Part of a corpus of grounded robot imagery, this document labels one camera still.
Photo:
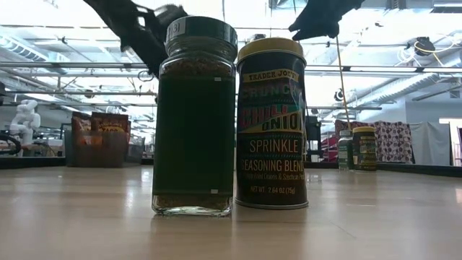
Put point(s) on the silver ventilation duct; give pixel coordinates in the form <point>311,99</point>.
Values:
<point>397,88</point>

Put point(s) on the green lid spice jar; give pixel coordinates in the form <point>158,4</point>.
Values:
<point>195,126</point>
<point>345,153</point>

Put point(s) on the grey cloth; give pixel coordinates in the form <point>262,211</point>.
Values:
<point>429,144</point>

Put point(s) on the long ceiling light rail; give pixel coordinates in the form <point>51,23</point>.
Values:
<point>72,65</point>

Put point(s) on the white robot figure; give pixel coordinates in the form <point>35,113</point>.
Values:
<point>25,121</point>

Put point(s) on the yellow lid seasoning can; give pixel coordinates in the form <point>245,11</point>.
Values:
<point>364,151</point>
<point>270,144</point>

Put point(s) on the patterned cloth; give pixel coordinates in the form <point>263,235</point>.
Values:
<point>393,141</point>

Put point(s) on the grey plastic bin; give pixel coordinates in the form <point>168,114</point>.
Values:
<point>108,155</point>

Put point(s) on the small black ceiling reel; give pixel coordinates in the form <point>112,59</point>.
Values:
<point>338,95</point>

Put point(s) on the red cloth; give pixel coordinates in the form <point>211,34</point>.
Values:
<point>329,148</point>

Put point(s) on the black standing display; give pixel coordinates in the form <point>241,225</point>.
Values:
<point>313,133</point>

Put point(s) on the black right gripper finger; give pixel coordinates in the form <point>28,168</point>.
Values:
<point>331,32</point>
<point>305,29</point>

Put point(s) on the brown orange seasoning packet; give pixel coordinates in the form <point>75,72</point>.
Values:
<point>81,126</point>
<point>112,124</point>

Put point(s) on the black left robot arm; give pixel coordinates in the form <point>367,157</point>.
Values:
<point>108,14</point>

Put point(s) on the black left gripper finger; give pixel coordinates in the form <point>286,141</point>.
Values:
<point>157,59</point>
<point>171,16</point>

